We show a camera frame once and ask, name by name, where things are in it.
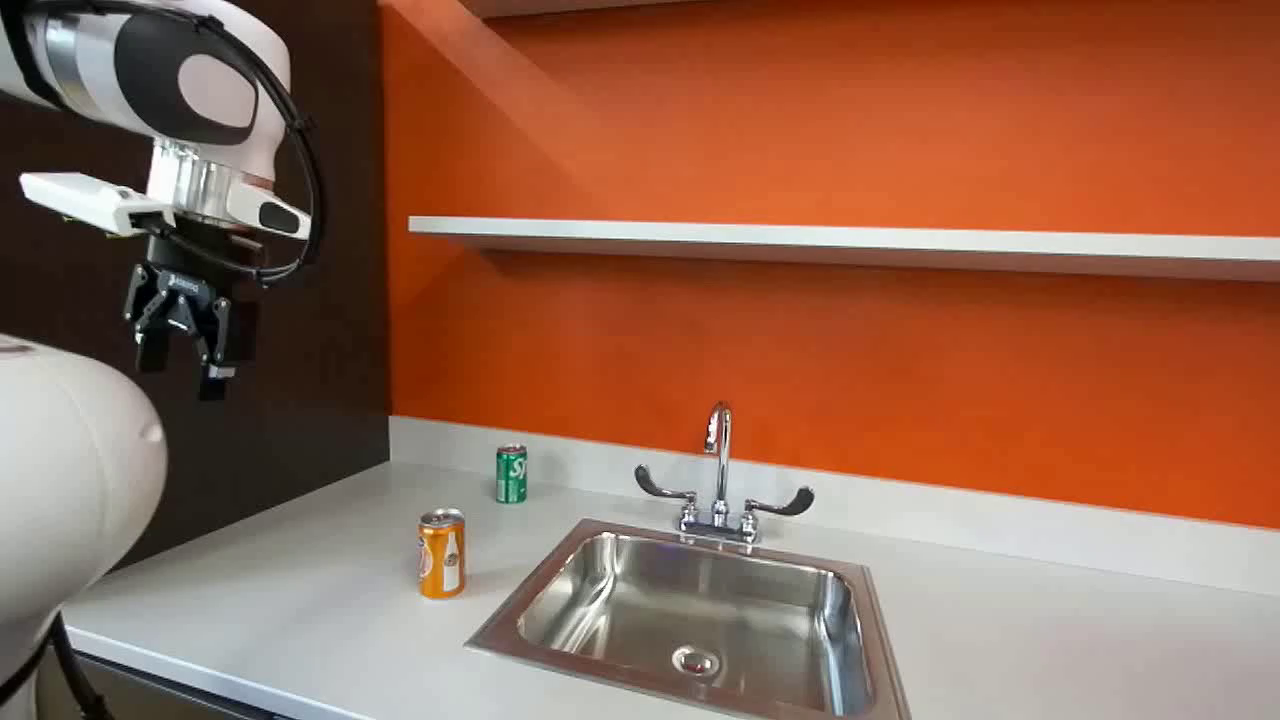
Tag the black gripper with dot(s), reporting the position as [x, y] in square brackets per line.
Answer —
[177, 275]

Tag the orange soda can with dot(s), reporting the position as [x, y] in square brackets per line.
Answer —
[440, 554]

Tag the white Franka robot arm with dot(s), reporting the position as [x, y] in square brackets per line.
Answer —
[83, 492]

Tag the green soda can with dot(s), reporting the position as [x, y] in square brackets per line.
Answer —
[515, 473]

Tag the white floating shelf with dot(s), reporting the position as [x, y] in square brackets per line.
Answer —
[854, 244]

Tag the stainless steel sink basin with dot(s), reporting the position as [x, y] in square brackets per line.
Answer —
[641, 614]

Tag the white backsplash strip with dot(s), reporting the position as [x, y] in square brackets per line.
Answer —
[934, 515]

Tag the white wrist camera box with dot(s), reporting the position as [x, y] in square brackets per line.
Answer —
[94, 202]

